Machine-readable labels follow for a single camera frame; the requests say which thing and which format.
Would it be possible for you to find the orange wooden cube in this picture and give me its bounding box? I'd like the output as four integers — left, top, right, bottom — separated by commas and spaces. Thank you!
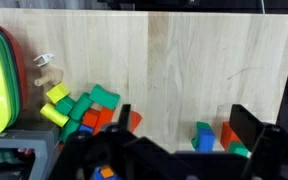
100, 166, 115, 179

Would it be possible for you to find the red wooden cube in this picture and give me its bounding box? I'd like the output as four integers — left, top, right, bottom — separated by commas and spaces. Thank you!
82, 108, 101, 129

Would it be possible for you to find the green arch wooden block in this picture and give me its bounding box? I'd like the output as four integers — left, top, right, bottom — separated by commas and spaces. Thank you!
89, 84, 121, 111

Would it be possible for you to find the plain wooden peg piece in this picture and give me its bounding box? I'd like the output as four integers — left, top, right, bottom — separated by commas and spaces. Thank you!
33, 64, 65, 88

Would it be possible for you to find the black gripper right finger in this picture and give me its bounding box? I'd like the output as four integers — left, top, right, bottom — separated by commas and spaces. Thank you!
229, 103, 288, 180

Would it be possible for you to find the red plastic bowl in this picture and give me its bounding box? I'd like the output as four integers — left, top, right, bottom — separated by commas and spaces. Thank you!
0, 19, 29, 113

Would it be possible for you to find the thin white cable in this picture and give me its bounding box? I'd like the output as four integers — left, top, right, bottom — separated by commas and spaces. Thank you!
259, 0, 267, 15

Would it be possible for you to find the yellow wooden cylinder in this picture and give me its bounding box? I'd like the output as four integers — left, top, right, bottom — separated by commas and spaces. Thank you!
39, 102, 70, 128

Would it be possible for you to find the green plastic bowl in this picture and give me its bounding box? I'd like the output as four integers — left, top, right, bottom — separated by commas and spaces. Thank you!
0, 21, 21, 129

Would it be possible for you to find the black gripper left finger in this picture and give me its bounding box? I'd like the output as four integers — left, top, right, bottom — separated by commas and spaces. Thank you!
48, 103, 185, 180

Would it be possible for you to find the white plastic clip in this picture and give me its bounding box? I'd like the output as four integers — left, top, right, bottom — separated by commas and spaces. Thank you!
33, 52, 56, 68

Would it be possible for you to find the yellow wooden block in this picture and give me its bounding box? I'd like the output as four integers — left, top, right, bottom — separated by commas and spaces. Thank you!
45, 82, 71, 105

